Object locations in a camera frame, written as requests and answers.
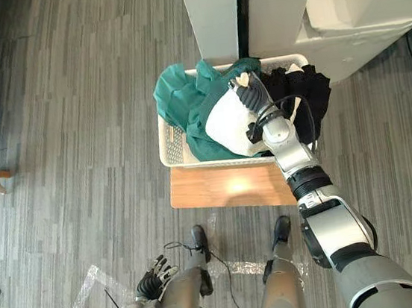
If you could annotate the robot right leg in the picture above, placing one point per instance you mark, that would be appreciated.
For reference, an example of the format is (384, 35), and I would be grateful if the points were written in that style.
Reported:
(283, 291)

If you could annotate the large white machine housing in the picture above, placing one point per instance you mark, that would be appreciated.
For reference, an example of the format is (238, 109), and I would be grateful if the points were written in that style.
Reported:
(357, 11)

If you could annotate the black cloth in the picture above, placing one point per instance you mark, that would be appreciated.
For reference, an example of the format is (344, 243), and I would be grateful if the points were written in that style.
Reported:
(307, 89)

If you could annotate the light wooden stool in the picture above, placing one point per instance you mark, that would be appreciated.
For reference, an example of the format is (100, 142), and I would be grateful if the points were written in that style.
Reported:
(229, 187)

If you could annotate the white box cabinet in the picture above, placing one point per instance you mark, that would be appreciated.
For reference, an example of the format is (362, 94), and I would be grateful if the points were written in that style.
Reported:
(275, 10)

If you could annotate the teal green cloth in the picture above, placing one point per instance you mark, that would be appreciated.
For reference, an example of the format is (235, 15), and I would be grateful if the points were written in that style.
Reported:
(185, 104)

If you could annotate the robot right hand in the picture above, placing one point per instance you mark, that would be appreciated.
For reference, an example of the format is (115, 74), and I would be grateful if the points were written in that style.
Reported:
(255, 97)

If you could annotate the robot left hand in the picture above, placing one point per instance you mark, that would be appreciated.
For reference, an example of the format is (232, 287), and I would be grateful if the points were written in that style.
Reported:
(149, 283)

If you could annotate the white plastic laundry basket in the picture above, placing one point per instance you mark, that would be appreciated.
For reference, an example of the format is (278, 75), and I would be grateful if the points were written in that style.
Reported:
(175, 146)

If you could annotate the white cloth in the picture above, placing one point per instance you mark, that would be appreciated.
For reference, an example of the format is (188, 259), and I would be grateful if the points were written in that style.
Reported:
(228, 121)

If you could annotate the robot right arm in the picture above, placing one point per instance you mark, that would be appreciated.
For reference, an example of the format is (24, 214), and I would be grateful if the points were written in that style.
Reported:
(331, 228)

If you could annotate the white tall cabinet panel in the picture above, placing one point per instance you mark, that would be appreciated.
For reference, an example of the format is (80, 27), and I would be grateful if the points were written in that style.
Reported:
(211, 14)

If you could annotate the wooden bed foot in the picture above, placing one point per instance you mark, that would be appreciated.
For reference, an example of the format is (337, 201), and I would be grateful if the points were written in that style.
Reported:
(4, 173)

